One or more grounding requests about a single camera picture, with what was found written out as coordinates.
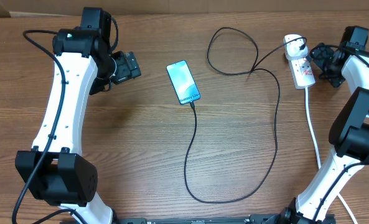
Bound blue Galaxy smartphone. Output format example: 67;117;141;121
166;60;201;105

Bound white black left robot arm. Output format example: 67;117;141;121
15;7;141;223

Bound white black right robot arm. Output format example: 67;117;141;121
267;26;369;223

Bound white USB charger plug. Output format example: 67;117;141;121
283;34;308;61

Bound white power strip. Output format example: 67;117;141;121
288;49;315;89

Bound cardboard backdrop panel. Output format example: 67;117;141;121
0;0;369;17

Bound white power strip cord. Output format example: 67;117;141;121
304;86;358;224

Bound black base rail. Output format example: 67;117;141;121
117;214;279;224

